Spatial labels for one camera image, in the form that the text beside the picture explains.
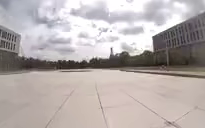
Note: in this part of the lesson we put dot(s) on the pale building with window rows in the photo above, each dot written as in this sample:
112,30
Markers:
3,43

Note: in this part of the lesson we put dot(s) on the slim tower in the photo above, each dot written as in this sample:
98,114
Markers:
111,52

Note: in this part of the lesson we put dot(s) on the grey concrete slab plaza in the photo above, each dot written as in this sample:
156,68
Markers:
90,100

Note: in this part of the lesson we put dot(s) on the grey building with window rows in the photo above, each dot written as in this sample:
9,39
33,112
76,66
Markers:
186,40

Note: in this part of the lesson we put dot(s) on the low concrete kerb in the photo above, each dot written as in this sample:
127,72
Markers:
170,73

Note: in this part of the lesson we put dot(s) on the row of trees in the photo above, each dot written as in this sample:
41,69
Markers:
90,62

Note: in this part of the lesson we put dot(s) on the grass strip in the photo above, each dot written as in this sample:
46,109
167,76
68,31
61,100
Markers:
196,70

